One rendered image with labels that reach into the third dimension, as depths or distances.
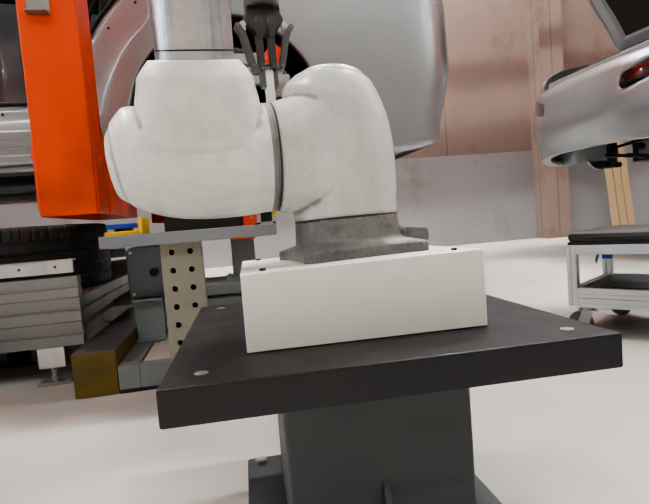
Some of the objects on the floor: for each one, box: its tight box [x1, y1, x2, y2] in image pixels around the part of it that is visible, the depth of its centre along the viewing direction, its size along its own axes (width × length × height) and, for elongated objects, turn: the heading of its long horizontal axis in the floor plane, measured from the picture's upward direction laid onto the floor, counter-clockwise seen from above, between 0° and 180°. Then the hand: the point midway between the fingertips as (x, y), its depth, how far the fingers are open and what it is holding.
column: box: [160, 241, 208, 363], centre depth 134 cm, size 10×10×42 cm
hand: (269, 88), depth 107 cm, fingers closed
